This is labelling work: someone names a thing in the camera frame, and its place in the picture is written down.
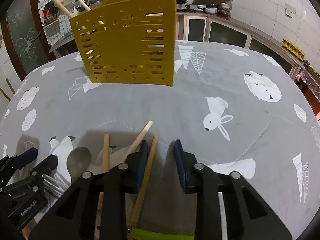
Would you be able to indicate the grey animal print tablecloth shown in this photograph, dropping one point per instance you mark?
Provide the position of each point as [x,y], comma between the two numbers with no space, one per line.
[235,109]

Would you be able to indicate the yellow perforated utensil holder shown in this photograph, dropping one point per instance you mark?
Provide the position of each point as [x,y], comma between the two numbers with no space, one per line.
[128,41]

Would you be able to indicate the dark wood glass door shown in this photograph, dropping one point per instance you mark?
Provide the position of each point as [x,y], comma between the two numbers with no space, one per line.
[24,36]

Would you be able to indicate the white wall socket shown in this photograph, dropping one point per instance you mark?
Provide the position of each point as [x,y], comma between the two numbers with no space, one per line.
[290,11]

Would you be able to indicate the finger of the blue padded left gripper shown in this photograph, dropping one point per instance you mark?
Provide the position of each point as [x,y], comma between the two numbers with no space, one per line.
[42,169]
[9,165]

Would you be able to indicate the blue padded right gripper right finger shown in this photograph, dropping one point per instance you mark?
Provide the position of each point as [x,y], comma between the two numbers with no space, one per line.
[228,207]

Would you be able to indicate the yellow egg tray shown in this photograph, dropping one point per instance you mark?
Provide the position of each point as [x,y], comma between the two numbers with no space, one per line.
[293,49]

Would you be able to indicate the metal spoon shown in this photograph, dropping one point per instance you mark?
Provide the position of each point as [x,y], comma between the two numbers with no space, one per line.
[78,162]

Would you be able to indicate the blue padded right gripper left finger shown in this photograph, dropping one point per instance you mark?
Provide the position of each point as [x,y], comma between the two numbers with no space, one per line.
[95,202]

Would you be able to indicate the wooden chopstick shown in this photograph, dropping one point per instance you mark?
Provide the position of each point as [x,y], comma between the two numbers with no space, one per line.
[140,198]
[137,141]
[64,9]
[86,7]
[104,168]

